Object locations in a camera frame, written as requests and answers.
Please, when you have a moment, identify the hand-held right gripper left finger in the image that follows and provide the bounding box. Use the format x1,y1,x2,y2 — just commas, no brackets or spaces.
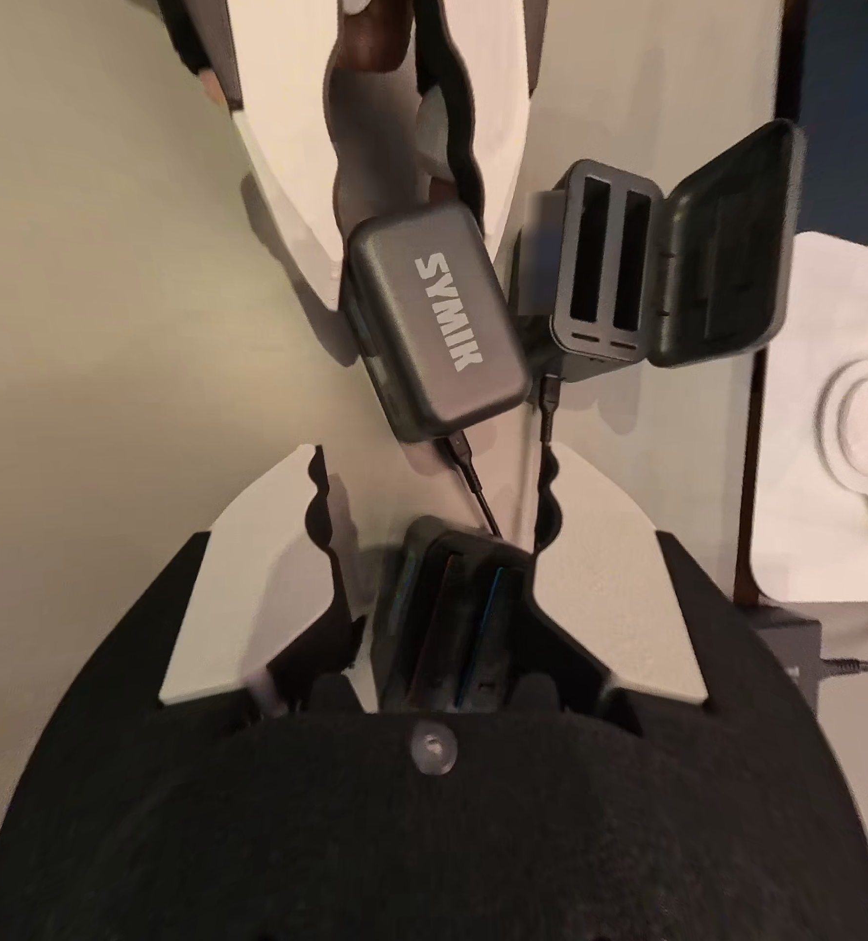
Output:
160,446,356,710

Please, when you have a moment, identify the black battery charger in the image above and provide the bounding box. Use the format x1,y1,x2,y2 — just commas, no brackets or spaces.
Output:
339,206,533,442
376,515,532,716
515,121,810,386

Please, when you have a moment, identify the white stand base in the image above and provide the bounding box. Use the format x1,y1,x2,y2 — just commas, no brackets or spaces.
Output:
750,228,868,604

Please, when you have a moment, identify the red-edged black battery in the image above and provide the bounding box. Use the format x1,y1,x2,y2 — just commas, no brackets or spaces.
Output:
412,552,466,701

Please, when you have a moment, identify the black charging cable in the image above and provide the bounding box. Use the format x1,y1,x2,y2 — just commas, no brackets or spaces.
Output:
442,430,507,539
536,371,561,460

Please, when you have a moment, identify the person's left forearm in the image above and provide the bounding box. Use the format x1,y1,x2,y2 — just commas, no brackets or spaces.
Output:
155,0,244,111

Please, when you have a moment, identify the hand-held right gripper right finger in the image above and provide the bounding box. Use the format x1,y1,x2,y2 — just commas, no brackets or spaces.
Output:
530,446,714,707

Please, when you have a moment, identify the person's left hand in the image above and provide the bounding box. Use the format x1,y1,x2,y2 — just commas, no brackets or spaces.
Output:
339,0,420,74

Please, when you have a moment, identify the blue-edged black battery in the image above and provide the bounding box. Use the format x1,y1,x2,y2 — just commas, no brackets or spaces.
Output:
461,567,522,705

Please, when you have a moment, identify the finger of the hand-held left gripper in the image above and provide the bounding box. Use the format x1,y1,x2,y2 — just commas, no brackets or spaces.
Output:
229,0,370,310
411,0,532,244

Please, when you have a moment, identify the black usb hub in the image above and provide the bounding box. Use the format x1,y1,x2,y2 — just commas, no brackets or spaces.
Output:
750,615,826,686

